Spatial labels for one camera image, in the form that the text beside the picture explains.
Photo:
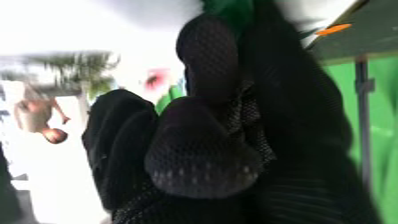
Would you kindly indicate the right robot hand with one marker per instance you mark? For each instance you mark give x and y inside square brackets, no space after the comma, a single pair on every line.
[202,160]

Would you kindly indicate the black light stand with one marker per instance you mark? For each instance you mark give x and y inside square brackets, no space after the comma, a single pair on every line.
[364,110]

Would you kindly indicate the dark mat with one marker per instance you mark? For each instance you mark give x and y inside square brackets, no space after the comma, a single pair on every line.
[367,30]

